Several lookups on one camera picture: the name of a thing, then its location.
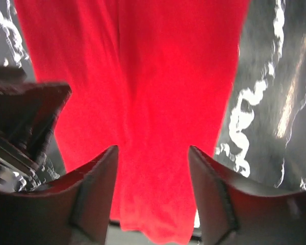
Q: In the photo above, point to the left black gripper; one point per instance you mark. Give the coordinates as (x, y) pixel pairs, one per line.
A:
(29, 110)

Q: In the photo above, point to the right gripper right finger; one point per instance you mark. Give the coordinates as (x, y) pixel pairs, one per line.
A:
(234, 209)

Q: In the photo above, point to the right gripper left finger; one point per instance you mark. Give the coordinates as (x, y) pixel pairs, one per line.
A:
(73, 209)

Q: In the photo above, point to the red t shirt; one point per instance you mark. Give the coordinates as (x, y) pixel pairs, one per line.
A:
(153, 77)

